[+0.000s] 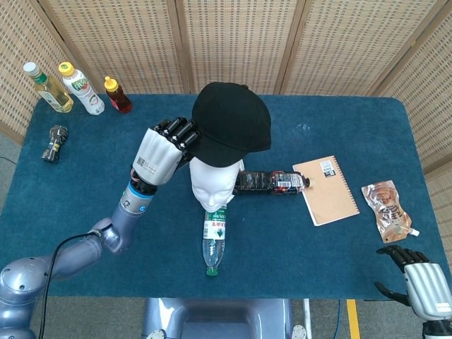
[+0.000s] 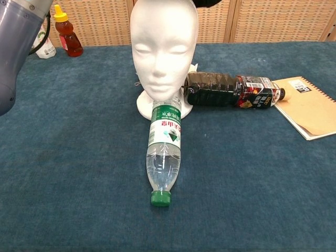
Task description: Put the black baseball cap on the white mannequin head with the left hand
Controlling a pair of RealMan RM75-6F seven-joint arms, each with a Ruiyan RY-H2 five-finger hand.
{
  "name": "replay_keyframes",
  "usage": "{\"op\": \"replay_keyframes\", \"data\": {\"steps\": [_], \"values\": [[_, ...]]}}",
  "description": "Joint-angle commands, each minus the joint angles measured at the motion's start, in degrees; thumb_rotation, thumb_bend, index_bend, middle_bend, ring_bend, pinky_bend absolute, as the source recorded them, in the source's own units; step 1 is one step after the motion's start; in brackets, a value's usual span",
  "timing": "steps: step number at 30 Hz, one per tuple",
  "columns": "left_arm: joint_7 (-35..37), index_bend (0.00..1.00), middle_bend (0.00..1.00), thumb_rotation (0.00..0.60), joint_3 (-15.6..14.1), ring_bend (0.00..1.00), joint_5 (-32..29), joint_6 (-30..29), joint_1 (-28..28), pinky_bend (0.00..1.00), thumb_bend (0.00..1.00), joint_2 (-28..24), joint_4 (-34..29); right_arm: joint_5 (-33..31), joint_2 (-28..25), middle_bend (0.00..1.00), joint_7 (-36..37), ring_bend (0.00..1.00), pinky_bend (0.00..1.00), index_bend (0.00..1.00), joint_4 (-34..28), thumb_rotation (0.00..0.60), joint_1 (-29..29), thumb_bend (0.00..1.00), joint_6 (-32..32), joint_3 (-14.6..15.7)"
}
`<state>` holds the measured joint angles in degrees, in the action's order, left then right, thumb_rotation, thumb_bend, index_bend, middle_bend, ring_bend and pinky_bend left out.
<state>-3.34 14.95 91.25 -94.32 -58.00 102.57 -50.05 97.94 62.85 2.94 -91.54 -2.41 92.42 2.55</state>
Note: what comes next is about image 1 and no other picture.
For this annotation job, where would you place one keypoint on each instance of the yellow oil bottle white cap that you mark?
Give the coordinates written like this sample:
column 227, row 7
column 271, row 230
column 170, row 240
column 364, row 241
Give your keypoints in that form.
column 53, row 92

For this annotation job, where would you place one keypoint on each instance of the brown spiral notebook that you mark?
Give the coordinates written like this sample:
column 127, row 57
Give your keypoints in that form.
column 328, row 192

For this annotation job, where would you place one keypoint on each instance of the red honey bottle yellow cap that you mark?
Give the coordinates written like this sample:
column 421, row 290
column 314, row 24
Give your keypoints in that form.
column 118, row 97

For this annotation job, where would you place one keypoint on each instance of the clear water bottle green cap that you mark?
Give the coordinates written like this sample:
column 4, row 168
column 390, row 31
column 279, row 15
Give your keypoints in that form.
column 213, row 240

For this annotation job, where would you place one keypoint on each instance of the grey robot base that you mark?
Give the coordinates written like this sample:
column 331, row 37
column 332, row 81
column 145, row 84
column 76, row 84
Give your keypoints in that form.
column 219, row 319

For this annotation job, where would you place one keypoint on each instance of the dark drink bottle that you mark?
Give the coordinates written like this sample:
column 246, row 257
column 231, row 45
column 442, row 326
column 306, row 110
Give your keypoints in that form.
column 268, row 182

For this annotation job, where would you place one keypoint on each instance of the brown drink pouch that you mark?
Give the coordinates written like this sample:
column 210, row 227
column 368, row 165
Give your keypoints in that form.
column 388, row 208

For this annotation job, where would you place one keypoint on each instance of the black baseball cap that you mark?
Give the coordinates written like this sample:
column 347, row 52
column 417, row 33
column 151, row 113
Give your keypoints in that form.
column 233, row 123

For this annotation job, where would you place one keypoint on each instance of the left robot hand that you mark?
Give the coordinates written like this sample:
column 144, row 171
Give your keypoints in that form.
column 157, row 155

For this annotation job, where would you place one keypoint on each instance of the white mannequin head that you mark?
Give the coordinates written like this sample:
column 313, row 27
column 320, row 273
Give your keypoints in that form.
column 212, row 187

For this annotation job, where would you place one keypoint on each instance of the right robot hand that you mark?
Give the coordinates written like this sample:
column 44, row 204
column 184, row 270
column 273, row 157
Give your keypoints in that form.
column 427, row 289

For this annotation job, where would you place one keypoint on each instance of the yellow floor tape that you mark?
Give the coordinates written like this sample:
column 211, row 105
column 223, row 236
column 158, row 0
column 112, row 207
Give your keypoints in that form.
column 353, row 319

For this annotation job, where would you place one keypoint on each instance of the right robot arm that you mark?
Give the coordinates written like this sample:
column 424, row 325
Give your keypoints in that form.
column 438, row 330

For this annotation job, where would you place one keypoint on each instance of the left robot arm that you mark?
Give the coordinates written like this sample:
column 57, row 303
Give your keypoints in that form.
column 84, row 247

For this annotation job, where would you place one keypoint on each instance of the bamboo folding screen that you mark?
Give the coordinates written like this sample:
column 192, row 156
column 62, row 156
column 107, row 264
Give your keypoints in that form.
column 240, row 42

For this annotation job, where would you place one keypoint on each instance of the blue table cloth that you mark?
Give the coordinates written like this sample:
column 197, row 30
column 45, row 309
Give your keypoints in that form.
column 282, row 247

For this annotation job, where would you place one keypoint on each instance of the white table leg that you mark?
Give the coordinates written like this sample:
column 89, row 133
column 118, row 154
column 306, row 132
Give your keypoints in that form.
column 307, row 318

